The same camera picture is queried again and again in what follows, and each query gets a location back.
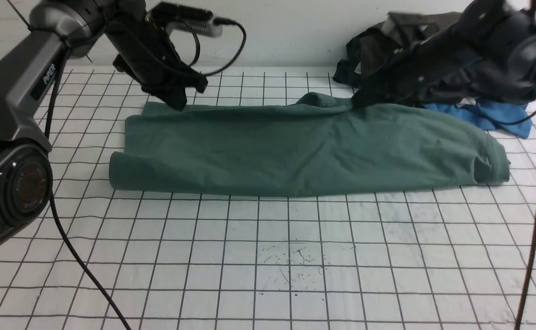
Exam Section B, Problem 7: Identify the black left camera cable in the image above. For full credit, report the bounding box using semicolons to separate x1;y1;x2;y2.
176;17;247;77

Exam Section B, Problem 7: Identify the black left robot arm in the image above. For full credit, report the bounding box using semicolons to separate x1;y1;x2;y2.
0;0;208;245

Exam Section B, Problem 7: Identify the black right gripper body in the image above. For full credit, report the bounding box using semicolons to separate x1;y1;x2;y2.
351;44;433;108

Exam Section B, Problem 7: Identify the dark grey crumpled garment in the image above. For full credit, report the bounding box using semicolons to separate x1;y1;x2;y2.
333;11;536;108

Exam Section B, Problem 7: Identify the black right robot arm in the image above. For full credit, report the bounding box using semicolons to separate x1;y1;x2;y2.
351;0;536;107

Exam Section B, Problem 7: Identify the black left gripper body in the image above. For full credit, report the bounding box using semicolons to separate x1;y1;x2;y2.
113;51;208;111

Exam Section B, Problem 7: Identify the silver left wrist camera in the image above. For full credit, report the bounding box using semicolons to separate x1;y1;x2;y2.
149;2;223;38

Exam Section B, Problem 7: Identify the green long-sleeve top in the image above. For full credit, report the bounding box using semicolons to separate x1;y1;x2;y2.
109;93;510;197

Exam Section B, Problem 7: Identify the blue garment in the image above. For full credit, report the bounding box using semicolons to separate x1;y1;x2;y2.
423;99;532;139

